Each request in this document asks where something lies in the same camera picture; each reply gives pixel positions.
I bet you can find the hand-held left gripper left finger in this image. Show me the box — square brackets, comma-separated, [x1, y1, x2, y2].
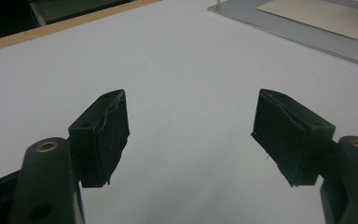
[8, 89, 131, 224]

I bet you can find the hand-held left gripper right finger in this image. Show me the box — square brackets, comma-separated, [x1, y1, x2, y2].
[251, 88, 358, 224]

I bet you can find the beige flat board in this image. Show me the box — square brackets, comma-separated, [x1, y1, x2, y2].
[255, 0, 358, 40]

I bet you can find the dark furniture piece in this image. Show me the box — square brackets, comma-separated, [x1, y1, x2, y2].
[27, 0, 134, 27]

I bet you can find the grey metal base plate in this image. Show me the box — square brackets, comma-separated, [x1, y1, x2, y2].
[207, 0, 358, 71]

